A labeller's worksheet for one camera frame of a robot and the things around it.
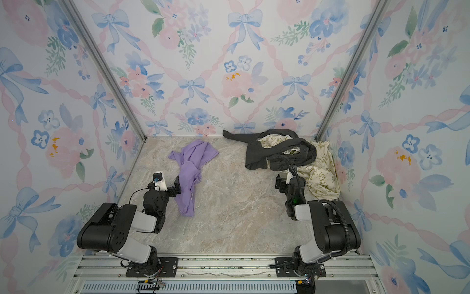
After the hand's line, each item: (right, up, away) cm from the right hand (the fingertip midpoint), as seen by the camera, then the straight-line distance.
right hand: (289, 174), depth 94 cm
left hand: (-60, 0, -5) cm, 60 cm away
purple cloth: (-52, +10, +13) cm, 54 cm away
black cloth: (+5, +10, +5) cm, 13 cm away
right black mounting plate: (-8, -35, -21) cm, 42 cm away
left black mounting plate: (-55, -36, -20) cm, 68 cm away
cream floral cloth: (+15, -1, -2) cm, 15 cm away
